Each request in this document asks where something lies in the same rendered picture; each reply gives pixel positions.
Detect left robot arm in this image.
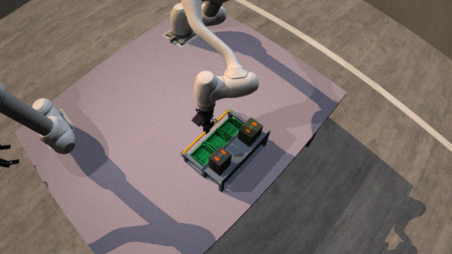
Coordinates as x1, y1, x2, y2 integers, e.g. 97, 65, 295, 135
166, 0, 259, 111

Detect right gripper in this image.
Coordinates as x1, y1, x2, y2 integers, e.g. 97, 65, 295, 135
0, 145, 19, 168

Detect green open bin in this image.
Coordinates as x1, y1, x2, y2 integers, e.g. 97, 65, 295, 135
190, 143, 214, 166
203, 130, 231, 150
217, 117, 243, 139

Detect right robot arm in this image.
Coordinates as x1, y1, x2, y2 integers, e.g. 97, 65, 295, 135
0, 83, 76, 155

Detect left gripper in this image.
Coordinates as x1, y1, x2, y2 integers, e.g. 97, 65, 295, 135
196, 108, 217, 134

